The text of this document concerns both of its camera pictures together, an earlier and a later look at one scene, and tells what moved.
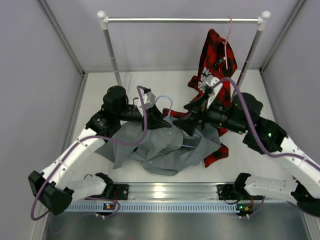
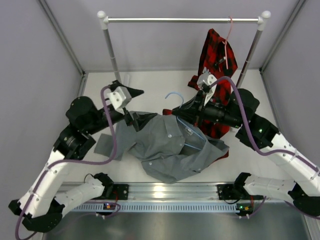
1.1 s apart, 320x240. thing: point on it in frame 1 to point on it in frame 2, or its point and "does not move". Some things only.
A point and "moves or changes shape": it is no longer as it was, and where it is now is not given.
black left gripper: (156, 119) to (139, 120)
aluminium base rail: (180, 191) does not move
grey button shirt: (166, 149) moves or changes shape
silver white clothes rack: (264, 17) does not move
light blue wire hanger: (169, 115) to (185, 123)
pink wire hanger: (226, 40) does not move
